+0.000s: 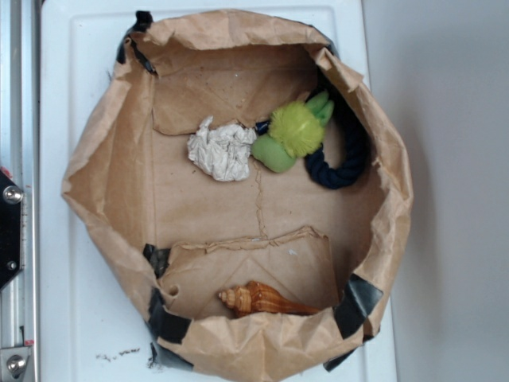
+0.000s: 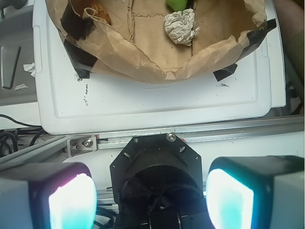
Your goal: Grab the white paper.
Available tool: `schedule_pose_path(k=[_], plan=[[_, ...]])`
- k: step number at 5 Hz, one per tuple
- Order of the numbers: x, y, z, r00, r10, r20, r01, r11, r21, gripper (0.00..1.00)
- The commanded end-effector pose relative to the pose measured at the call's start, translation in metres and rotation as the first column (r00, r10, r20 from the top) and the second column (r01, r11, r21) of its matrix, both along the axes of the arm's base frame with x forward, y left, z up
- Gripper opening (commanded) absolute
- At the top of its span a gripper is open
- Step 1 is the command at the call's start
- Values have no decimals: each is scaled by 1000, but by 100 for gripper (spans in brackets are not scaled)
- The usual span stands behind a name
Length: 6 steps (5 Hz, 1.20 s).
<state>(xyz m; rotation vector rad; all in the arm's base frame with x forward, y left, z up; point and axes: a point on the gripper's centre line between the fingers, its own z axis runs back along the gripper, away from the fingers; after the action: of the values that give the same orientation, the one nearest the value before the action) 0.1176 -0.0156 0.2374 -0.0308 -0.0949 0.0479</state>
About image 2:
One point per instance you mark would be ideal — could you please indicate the orange striped conch shell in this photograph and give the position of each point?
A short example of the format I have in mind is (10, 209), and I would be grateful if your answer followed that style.
(100, 11)

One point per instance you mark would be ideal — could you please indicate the brown paper bag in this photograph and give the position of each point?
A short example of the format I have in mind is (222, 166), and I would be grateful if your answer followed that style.
(136, 46)

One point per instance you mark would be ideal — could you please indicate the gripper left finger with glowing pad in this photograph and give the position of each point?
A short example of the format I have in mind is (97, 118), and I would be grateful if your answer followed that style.
(47, 196)

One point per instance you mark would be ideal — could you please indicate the green plush toy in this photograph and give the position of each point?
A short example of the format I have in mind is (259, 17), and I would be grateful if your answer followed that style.
(177, 5)

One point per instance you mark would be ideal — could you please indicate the aluminium frame rail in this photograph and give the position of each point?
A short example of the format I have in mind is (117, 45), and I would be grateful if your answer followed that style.
(64, 146)

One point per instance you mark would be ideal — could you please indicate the black hex key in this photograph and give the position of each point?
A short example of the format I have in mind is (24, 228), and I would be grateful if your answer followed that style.
(9, 56)

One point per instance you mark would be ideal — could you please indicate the white paper ball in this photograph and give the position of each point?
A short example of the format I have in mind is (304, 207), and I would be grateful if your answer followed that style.
(181, 26)

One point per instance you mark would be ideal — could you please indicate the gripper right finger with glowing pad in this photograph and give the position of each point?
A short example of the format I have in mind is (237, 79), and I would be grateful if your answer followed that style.
(256, 192)

